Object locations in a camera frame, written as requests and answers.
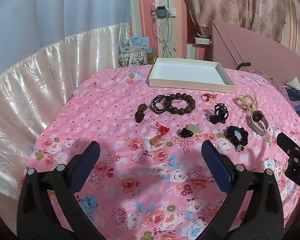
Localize black cord bracelet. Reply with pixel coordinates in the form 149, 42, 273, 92
150, 94, 174, 114

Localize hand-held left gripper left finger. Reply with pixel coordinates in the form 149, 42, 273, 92
17, 141, 101, 240

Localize cream satin curtain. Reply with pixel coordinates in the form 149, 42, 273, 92
0, 22, 130, 200

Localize white pillow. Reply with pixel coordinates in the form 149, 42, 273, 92
286, 76, 300, 92

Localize brown cardboard box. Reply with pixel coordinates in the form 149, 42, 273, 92
146, 49, 157, 65

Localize brown bag with black handle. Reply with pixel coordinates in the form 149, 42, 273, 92
235, 62, 263, 75

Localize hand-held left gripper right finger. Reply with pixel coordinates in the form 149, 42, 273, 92
201, 140, 285, 240

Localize purple dotted garment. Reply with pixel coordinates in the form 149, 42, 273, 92
267, 77, 300, 120

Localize white power strip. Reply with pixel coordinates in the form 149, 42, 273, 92
194, 37, 213, 46

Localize brown wooden bead bracelet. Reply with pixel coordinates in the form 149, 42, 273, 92
170, 92, 196, 117

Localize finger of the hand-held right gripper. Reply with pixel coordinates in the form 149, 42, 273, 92
276, 132, 300, 156

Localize pink patterned curtain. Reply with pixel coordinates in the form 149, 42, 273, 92
181, 0, 288, 44

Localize blue wall charger device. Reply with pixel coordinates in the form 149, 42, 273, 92
155, 5, 169, 20

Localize black knot jade pendant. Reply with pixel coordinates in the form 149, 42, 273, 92
180, 124, 202, 138

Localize red knot amber pendant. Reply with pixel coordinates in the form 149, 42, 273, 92
150, 122, 170, 147

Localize dark blue garment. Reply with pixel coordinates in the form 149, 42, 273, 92
285, 85, 300, 105

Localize light blue gift bag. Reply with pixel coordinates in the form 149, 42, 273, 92
119, 36, 150, 52

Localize black hair claw clip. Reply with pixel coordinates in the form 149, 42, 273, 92
209, 102, 229, 125

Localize black braided bracelet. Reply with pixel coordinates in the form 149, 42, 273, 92
226, 125, 250, 152

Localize white shallow box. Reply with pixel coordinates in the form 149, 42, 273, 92
146, 57, 236, 94

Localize pink wrist watch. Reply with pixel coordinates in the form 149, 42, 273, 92
247, 110, 269, 135

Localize white sheer curtain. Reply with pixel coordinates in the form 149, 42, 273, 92
0, 0, 133, 85

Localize pink headboard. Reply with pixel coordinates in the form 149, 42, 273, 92
211, 21, 300, 85

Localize hanging charger cables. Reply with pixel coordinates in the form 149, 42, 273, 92
151, 17, 177, 58

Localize dark brown carved pendant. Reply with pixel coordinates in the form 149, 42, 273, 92
134, 103, 148, 123

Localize black white patterned bag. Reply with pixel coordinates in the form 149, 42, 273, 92
118, 47, 148, 68

